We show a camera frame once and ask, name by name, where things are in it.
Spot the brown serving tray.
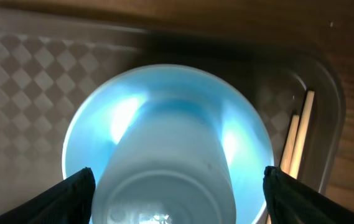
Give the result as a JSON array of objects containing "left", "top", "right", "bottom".
[{"left": 0, "top": 6, "right": 347, "bottom": 224}]

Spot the light blue bowl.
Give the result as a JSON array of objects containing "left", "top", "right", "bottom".
[{"left": 62, "top": 64, "right": 274, "bottom": 223}]

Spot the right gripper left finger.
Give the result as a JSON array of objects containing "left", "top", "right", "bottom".
[{"left": 0, "top": 167, "right": 96, "bottom": 224}]

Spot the light blue cup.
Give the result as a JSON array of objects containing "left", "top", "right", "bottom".
[{"left": 92, "top": 111, "right": 236, "bottom": 223}]

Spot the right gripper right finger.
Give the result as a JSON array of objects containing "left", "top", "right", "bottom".
[{"left": 263, "top": 166, "right": 354, "bottom": 224}]

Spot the wooden chopstick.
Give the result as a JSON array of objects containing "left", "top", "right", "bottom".
[
  {"left": 289, "top": 91, "right": 315, "bottom": 179},
  {"left": 280, "top": 114, "right": 300, "bottom": 174}
]

